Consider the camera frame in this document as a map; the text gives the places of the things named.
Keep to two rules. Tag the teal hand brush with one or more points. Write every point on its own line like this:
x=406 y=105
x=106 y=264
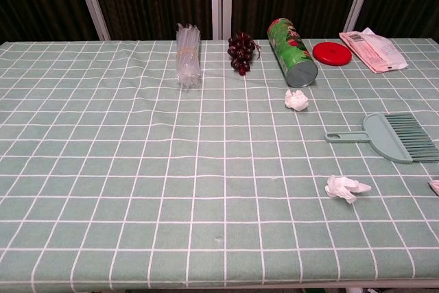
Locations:
x=380 y=135

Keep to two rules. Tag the clear plastic straw bundle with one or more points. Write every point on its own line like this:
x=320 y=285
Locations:
x=188 y=56

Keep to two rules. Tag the dark red grape bunch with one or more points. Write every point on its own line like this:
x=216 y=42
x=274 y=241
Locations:
x=241 y=51

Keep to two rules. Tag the green checked tablecloth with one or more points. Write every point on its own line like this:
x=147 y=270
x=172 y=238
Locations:
x=137 y=169

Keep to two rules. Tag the green chips can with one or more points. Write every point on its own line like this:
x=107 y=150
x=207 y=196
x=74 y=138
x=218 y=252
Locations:
x=291 y=54

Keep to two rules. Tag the red round lid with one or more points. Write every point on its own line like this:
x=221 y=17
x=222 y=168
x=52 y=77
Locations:
x=332 y=53

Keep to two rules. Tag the white pink plastic package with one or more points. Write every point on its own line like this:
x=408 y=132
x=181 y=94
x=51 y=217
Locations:
x=372 y=49

